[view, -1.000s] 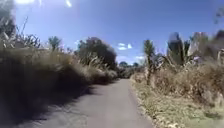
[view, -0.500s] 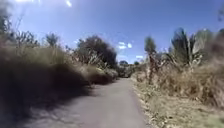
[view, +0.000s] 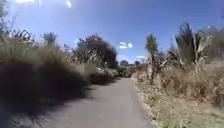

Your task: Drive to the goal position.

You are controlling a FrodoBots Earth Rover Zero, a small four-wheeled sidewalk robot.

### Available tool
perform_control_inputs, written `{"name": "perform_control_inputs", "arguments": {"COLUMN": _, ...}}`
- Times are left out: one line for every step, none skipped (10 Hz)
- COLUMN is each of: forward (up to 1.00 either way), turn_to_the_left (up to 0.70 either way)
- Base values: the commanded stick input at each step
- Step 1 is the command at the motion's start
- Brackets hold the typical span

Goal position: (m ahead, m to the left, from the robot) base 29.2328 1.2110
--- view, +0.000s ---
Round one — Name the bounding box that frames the dark round tree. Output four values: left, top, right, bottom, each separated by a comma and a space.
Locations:
73, 34, 119, 69

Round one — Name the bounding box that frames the grey asphalt path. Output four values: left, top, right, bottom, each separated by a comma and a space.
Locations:
33, 77, 158, 128

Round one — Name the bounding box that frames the dry grass verge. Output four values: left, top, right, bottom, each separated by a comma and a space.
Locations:
131, 78, 224, 128

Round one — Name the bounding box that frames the row of cabbage trees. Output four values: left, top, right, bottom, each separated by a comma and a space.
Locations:
144, 22, 224, 73

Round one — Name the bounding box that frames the dark bushes and flax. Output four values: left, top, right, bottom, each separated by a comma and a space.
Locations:
0, 29, 119, 128

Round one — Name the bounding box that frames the tall dry grass bank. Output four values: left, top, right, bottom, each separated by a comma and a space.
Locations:
131, 59, 224, 108

